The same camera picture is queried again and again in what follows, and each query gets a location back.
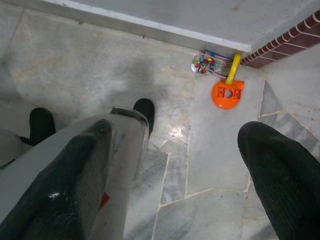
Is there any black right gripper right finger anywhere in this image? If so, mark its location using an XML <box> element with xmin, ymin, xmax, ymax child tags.
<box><xmin>237</xmin><ymin>121</ymin><xmax>320</xmax><ymax>240</ymax></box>

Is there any black robot left foot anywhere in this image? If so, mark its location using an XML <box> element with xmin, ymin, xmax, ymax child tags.
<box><xmin>19</xmin><ymin>107</ymin><xmax>57</xmax><ymax>147</ymax></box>

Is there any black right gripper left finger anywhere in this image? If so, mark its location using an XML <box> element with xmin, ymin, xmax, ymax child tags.
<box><xmin>0</xmin><ymin>119</ymin><xmax>114</xmax><ymax>240</ymax></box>

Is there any orange plastic disc toy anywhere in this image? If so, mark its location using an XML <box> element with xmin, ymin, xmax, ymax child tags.
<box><xmin>211</xmin><ymin>79</ymin><xmax>246</xmax><ymax>110</ymax></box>

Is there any yellow plastic ring toy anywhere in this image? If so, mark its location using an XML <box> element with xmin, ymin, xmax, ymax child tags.
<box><xmin>224</xmin><ymin>52</ymin><xmax>243</xmax><ymax>85</ymax></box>

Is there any colourful bead maze toy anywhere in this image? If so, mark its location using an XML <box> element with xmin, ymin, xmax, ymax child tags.
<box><xmin>190</xmin><ymin>49</ymin><xmax>233</xmax><ymax>79</ymax></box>

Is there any black robot foot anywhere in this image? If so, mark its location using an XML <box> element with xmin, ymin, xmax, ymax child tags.
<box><xmin>19</xmin><ymin>107</ymin><xmax>57</xmax><ymax>147</ymax></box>
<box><xmin>133</xmin><ymin>97</ymin><xmax>156</xmax><ymax>137</ymax></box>

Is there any black robot right foot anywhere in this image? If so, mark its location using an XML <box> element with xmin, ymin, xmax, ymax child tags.
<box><xmin>133</xmin><ymin>97</ymin><xmax>156</xmax><ymax>137</ymax></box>

